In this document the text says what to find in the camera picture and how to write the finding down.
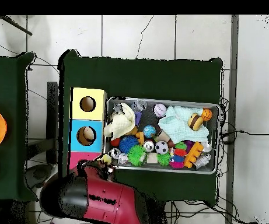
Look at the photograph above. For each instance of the cream yellow cloth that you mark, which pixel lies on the cream yellow cloth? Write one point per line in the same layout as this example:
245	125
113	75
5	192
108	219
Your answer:
122	123

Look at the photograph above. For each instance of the white baseball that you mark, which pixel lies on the white baseball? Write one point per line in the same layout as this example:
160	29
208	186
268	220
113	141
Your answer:
159	110

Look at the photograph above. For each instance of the yellow plush duck toy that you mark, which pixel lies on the yellow plush duck toy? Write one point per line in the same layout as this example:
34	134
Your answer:
106	159

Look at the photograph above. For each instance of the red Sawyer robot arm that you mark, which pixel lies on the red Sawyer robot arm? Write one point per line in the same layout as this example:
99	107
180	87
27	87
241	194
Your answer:
106	200

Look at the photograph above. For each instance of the wooden box with three holes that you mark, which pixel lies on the wooden box with three holes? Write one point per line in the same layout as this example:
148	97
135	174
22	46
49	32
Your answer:
96	144

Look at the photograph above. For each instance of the shallow mesh bin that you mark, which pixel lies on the shallow mesh bin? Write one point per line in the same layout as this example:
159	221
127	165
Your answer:
159	169

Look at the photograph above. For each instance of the blue globe ball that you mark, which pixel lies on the blue globe ball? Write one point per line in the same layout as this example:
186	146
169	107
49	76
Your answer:
149	131

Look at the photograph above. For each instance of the blue spiky ball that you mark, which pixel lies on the blue spiky ball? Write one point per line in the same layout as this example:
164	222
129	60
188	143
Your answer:
128	144

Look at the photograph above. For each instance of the green spiky ball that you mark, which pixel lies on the green spiky ball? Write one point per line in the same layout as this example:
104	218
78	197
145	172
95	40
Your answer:
136	155

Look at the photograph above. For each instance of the small soccer ball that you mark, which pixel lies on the small soccer ball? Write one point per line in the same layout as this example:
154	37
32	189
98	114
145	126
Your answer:
161	147

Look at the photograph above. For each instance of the mint green cloth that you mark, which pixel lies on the mint green cloth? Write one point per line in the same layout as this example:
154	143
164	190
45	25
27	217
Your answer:
178	127

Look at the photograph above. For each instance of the dark green table cloth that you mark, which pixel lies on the dark green table cloth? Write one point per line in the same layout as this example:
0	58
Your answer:
143	79
3	81

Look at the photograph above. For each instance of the toy hamburger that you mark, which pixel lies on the toy hamburger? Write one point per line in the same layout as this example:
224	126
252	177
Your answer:
195	121

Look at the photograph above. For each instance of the orange toy brick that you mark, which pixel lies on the orange toy brick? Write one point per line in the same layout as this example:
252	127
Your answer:
192	154

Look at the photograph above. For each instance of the small orange basketball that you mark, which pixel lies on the small orange basketball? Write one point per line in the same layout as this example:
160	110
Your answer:
206	114

